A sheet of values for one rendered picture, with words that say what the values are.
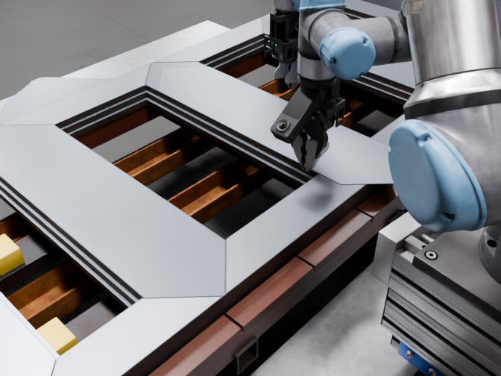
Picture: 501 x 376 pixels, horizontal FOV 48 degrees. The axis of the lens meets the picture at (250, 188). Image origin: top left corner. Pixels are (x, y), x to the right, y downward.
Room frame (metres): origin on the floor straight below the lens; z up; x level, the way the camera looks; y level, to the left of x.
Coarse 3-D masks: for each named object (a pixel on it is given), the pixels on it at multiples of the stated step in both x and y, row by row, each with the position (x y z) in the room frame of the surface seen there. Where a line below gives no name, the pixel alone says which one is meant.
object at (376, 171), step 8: (384, 152) 0.99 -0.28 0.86; (376, 160) 0.96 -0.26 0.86; (384, 160) 0.96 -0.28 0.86; (368, 168) 0.93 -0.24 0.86; (376, 168) 0.93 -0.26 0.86; (384, 168) 0.93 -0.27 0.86; (352, 176) 0.90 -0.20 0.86; (360, 176) 0.90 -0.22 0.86; (368, 176) 0.90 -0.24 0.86; (376, 176) 0.90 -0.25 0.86; (384, 176) 0.90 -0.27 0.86; (344, 184) 0.88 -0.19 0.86; (352, 184) 0.88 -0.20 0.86
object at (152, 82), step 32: (160, 64) 1.42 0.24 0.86; (192, 64) 1.42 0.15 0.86; (224, 64) 1.49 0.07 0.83; (128, 96) 1.26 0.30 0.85; (160, 96) 1.27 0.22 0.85; (384, 96) 1.31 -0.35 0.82; (64, 128) 1.12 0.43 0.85; (192, 128) 1.16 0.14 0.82; (224, 128) 1.10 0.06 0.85; (256, 160) 1.02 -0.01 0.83; (288, 160) 0.97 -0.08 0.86; (0, 192) 0.91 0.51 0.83; (32, 224) 0.82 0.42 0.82; (320, 224) 0.77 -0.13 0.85; (288, 256) 0.71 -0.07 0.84; (128, 288) 0.62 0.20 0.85; (192, 320) 0.55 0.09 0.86; (160, 352) 0.50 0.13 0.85
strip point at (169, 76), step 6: (162, 72) 1.37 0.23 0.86; (168, 72) 1.37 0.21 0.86; (174, 72) 1.37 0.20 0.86; (180, 72) 1.37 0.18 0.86; (186, 72) 1.37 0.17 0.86; (192, 72) 1.37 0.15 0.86; (162, 78) 1.34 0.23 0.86; (168, 78) 1.34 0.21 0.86; (174, 78) 1.34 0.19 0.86; (180, 78) 1.34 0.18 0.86; (162, 84) 1.30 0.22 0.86; (168, 84) 1.30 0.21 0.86
